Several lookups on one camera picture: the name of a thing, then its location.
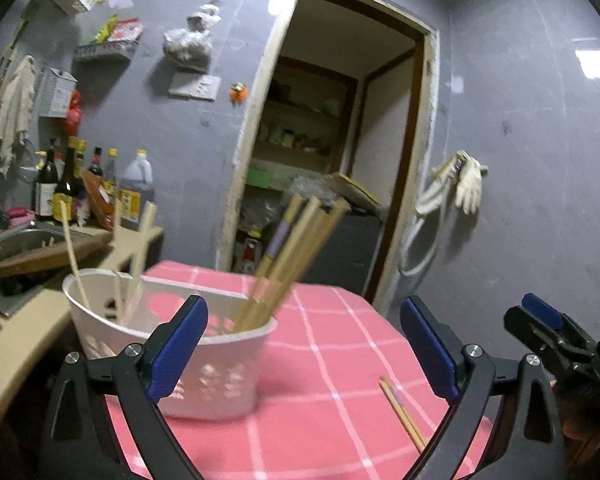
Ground person's right hand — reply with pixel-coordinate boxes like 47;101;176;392
552;402;600;461

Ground green yellow packet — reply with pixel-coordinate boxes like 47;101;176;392
92;14;118;43

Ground white plastic utensil basket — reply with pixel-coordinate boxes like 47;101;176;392
61;268;278;421

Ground wooden rolling pin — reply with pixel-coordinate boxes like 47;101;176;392
0;240;113;281

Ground orange snack bag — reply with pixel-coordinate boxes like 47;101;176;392
80;170;116;231

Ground wooden door frame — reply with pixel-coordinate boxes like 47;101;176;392
215;0;440;306

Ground hanging white cloth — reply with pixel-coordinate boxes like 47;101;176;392
0;55;37;176

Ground pink sponge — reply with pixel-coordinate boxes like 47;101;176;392
5;206;36;226

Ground wooden pantry shelf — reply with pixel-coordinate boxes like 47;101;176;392
245;57;358;196

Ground dark bottle red cap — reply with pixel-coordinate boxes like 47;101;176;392
87;146;105;181

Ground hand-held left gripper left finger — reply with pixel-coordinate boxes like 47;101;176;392
40;296;210;480

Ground red labelled floor bottle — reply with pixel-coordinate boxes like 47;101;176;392
240;230;263;273

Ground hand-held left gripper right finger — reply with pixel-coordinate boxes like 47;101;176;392
400;296;566;480

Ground stainless steel sink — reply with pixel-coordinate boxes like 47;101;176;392
0;225;111;311

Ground clear bottle yellow cap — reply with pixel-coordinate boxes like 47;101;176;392
104;147;118;196

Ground wall knife rack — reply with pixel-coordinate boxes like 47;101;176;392
0;20;31;116

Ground white wall socket plate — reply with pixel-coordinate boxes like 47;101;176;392
169;72;222;102

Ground red white packet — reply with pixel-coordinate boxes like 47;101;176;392
111;17;143;42

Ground white wall holder box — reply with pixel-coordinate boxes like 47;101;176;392
40;67;78;118

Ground yellow edged cardboard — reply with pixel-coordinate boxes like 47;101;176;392
327;172;386;213

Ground dark bottle yellow label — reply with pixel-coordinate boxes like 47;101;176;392
54;135;81;223

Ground white rubber gloves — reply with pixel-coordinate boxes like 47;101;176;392
432;150;490;213

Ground crumpled clear plastic bag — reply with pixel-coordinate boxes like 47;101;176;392
280;172;341;203

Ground wire wall shelf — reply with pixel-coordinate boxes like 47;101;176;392
74;40;140;63

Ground metal strainer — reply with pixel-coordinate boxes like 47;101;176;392
15;137;38;183

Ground white hose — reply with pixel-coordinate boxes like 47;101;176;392
397;175;453;277

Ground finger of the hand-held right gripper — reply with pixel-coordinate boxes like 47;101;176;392
503;306;578;368
522;292;593;351

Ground hanging clear plastic bag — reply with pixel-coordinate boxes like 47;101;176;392
161;2;223;71

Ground bunch of bamboo chopsticks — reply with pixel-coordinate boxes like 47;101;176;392
232;195;352;335

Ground beige kitchen counter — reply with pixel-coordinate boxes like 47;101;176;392
0;225;163;431

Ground red plastic bag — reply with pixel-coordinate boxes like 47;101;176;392
62;90;83;136

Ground pink checked tablecloth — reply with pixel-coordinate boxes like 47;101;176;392
100;260;496;480

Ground dark bottle white label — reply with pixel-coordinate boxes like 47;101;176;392
35;151;60;221

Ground dark grey cabinet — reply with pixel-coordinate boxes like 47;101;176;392
260;205;383;293

